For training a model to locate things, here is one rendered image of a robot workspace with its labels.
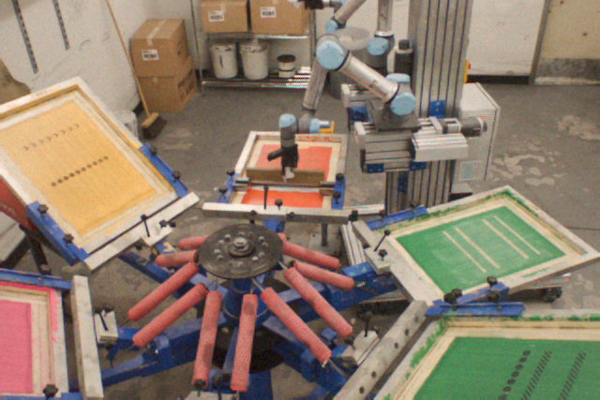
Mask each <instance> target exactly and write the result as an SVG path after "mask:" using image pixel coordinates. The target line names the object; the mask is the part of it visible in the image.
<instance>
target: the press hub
mask: <svg viewBox="0 0 600 400"><path fill-rule="evenodd" d="M283 253H284V243H283V241H282V239H281V238H280V236H279V235H278V234H277V233H276V232H275V231H274V230H272V229H270V228H267V227H266V226H263V225H259V224H255V223H238V224H232V225H229V226H227V227H224V228H221V229H219V230H216V231H214V232H213V233H211V234H210V235H209V236H208V237H207V238H206V239H205V240H204V241H203V242H202V244H201V246H200V248H199V252H198V258H199V262H200V264H201V265H202V267H203V268H204V269H205V270H206V271H207V272H208V273H209V274H211V275H213V276H215V277H218V278H221V279H226V280H228V281H226V282H221V283H220V285H221V286H222V287H224V288H226V289H228V290H229V291H228V293H227V294H226V295H225V296H224V299H223V302H222V303H221V307H220V312H223V316H224V318H225V319H226V320H227V322H228V323H225V324H222V325H219V326H217V334H216V340H215V345H214V350H213V357H212V364H213V365H215V366H216V367H218V368H220V369H222V370H223V366H224V363H225V361H226V357H227V354H228V351H229V345H230V342H231V339H232V336H233V330H234V327H239V323H240V317H241V311H242V304H243V298H244V295H246V294H250V292H251V285H252V280H251V278H255V281H256V282H258V283H259V285H260V286H261V287H262V288H263V289H266V288H270V287H271V289H272V290H273V291H274V292H275V293H276V294H278V293H280V292H283V291H286V290H289V289H291V288H290V287H289V286H288V285H287V284H286V283H284V282H281V281H279V280H276V279H275V278H272V277H268V276H266V277H265V278H264V281H263V283H262V284H261V283H260V280H259V277H258V276H260V275H262V274H265V273H267V272H269V271H270V270H272V269H273V268H274V267H275V266H276V265H277V264H278V263H279V261H280V260H281V258H282V256H283ZM261 293H262V291H261V290H260V289H259V287H258V286H257V285H256V283H255V282H254V289H253V294H255V295H257V297H259V302H258V310H257V316H256V323H255V330H254V337H253V344H252V351H251V353H252V355H251V359H250V366H249V372H248V373H249V374H251V375H252V383H253V391H254V396H253V400H274V399H273V390H272V379H271V371H270V370H271V369H273V368H275V367H277V366H279V365H281V364H282V363H284V362H285V358H284V357H282V356H281V355H279V354H278V353H276V352H274V351H273V350H272V349H270V348H271V347H273V346H275V345H277V344H279V343H282V342H283V338H281V337H280V336H278V335H276V334H274V333H272V332H270V331H269V330H267V329H265V328H264V327H263V326H262V323H263V322H265V321H266V320H267V319H269V317H270V316H271V315H274V316H275V317H277V318H278V316H277V315H276V314H275V313H274V312H272V311H271V310H270V309H269V308H268V307H267V306H266V304H265V303H264V302H263V301H262V300H261V299H260V297H261V296H260V294H261ZM205 302H206V296H205V297H204V298H203V299H202V300H201V302H200V304H199V306H198V312H197V319H198V318H201V317H203V312H204V307H205ZM288 306H289V308H290V309H291V310H292V311H293V312H294V313H295V314H296V315H297V316H298V317H299V315H300V306H299V302H298V301H295V302H292V303H289V304H288Z"/></svg>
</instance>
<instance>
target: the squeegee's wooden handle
mask: <svg viewBox="0 0 600 400"><path fill-rule="evenodd" d="M290 172H292V173H293V177H291V178H287V182H295V183H315V184H318V185H319V184H320V181H324V170H310V169H290ZM246 177H249V181H250V182H251V181H252V180H253V181H274V182H285V181H284V180H283V175H282V168H265V167H246Z"/></svg>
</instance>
